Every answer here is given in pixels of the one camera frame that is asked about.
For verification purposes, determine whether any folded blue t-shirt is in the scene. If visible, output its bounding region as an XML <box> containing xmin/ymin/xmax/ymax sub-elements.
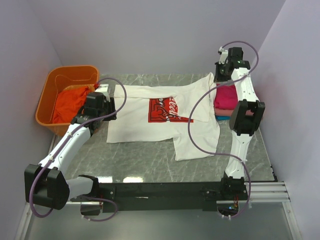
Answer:
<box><xmin>215</xmin><ymin>115</ymin><xmax>231</xmax><ymax>121</ymax></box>

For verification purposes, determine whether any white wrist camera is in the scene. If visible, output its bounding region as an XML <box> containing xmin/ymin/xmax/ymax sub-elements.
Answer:
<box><xmin>218</xmin><ymin>46</ymin><xmax>229</xmax><ymax>65</ymax></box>
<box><xmin>95</xmin><ymin>83</ymin><xmax>111</xmax><ymax>97</ymax></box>

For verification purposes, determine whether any black base crossbar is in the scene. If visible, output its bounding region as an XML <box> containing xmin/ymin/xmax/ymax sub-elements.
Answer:
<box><xmin>69</xmin><ymin>181</ymin><xmax>250</xmax><ymax>216</ymax></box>

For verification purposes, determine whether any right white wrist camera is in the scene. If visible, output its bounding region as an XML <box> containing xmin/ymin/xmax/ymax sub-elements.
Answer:
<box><xmin>218</xmin><ymin>46</ymin><xmax>229</xmax><ymax>65</ymax></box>

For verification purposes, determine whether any folded salmon t-shirt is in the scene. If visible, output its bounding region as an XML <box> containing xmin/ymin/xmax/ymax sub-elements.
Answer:
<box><xmin>214</xmin><ymin>108</ymin><xmax>234</xmax><ymax>117</ymax></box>

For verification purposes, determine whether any folded magenta t-shirt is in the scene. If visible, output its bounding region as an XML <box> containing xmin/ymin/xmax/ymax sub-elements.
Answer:
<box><xmin>214</xmin><ymin>85</ymin><xmax>238</xmax><ymax>110</ymax></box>

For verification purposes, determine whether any orange t-shirt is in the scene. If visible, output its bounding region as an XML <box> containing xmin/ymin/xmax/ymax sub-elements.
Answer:
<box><xmin>52</xmin><ymin>85</ymin><xmax>95</xmax><ymax>124</ymax></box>

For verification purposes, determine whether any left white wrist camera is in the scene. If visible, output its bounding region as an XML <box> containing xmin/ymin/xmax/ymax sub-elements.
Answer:
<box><xmin>95</xmin><ymin>83</ymin><xmax>111</xmax><ymax>97</ymax></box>

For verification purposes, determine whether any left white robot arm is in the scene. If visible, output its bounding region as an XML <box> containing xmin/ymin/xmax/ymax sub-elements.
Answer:
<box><xmin>24</xmin><ymin>91</ymin><xmax>117</xmax><ymax>210</ymax></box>

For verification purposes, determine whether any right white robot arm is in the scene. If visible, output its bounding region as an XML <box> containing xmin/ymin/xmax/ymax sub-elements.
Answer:
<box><xmin>214</xmin><ymin>47</ymin><xmax>266</xmax><ymax>201</ymax></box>

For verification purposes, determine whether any aluminium frame rail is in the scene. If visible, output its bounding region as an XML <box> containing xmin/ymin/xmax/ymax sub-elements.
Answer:
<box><xmin>16</xmin><ymin>133</ymin><xmax>302</xmax><ymax>240</ymax></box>

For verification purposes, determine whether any orange plastic laundry basket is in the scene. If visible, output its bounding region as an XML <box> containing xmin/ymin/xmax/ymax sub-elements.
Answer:
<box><xmin>35</xmin><ymin>65</ymin><xmax>100</xmax><ymax>136</ymax></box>

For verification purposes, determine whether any white printed t-shirt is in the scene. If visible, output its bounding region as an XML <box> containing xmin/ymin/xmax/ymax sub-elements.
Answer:
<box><xmin>106</xmin><ymin>73</ymin><xmax>220</xmax><ymax>161</ymax></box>

